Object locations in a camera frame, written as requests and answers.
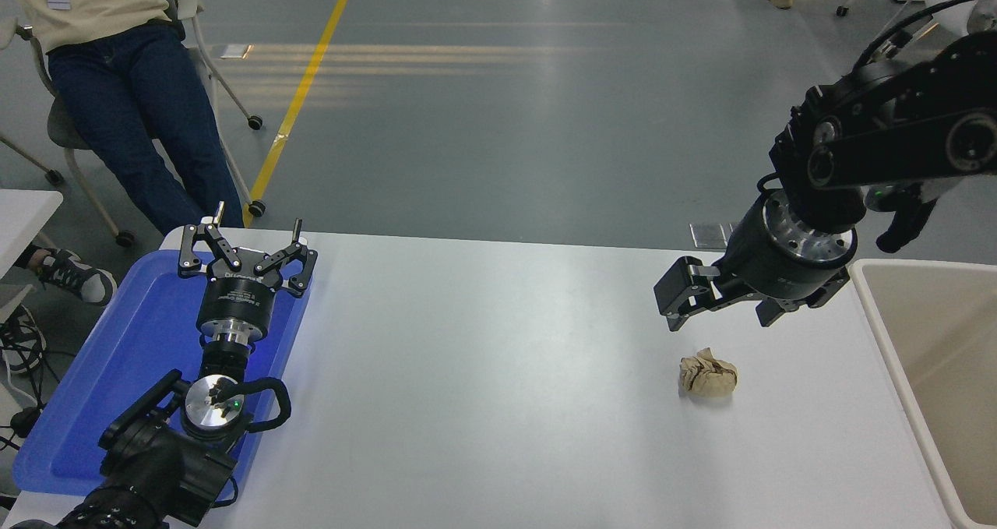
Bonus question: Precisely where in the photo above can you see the large pale bin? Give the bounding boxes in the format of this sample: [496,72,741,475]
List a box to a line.
[847,259,997,529]

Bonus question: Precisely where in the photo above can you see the blue plastic tray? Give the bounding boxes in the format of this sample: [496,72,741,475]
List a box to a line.
[12,249,314,508]

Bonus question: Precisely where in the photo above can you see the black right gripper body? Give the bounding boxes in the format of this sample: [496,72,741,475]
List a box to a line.
[715,197,851,306]

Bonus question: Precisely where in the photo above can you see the tan paper ball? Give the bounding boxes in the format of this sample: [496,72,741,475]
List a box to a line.
[678,347,738,397]

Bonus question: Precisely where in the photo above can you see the small white side table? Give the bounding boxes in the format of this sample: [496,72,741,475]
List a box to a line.
[0,189,65,323]

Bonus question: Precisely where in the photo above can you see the grey chair with castors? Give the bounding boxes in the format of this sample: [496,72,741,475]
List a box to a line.
[0,0,267,249]

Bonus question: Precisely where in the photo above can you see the person with black-white sneakers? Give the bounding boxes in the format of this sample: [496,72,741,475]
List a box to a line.
[0,242,118,374]

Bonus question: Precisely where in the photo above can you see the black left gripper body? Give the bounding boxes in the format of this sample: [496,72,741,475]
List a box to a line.
[195,245,276,336]

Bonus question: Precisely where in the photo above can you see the seated person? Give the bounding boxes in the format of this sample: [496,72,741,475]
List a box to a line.
[0,0,246,238]

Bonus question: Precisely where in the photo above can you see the black floor cables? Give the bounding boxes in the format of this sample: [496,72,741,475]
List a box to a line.
[0,323,63,456]

